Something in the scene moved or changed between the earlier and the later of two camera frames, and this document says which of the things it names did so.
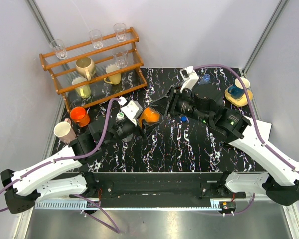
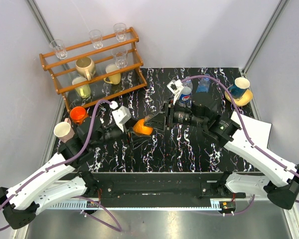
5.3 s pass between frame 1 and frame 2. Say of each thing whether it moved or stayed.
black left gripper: moved
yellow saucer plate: stayed
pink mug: stayed
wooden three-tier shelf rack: stayed
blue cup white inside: stayed
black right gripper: moved
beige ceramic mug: stayed
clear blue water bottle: stayed
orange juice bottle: moved
